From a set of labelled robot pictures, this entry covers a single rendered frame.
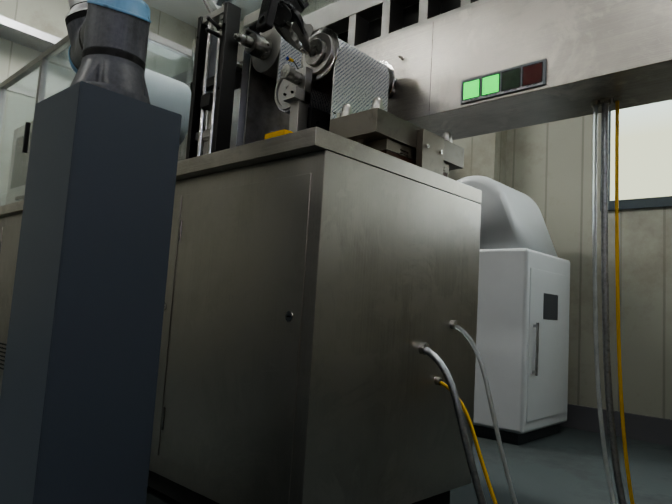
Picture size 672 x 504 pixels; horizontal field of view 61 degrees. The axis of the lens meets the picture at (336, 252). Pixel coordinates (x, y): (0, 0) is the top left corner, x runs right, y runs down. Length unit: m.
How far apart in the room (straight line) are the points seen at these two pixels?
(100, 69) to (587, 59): 1.12
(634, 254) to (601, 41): 1.83
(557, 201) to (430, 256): 2.07
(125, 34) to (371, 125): 0.58
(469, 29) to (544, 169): 1.82
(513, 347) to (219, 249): 1.64
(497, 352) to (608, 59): 1.52
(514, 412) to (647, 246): 1.14
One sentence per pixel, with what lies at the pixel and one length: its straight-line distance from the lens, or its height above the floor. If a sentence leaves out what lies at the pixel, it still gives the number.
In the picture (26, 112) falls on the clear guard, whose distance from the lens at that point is 3.06.
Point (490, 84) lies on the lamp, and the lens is 1.69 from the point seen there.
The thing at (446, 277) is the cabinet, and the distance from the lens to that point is 1.48.
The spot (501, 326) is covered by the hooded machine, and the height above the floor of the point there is 0.51.
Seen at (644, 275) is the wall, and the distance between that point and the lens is 3.25.
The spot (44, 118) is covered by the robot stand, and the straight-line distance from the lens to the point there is 1.21.
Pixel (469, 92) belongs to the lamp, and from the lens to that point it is 1.72.
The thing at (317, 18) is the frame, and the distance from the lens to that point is 2.30.
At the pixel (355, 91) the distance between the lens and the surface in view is 1.67.
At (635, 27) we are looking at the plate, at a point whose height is 1.24.
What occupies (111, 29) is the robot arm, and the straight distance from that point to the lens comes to 1.21.
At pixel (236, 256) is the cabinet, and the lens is 1.32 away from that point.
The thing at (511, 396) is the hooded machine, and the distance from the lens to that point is 2.69.
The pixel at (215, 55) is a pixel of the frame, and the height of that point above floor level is 1.31.
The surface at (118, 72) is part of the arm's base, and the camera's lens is 1.18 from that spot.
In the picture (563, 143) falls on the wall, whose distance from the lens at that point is 3.51.
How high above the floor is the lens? 0.54
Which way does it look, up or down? 6 degrees up
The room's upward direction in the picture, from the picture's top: 4 degrees clockwise
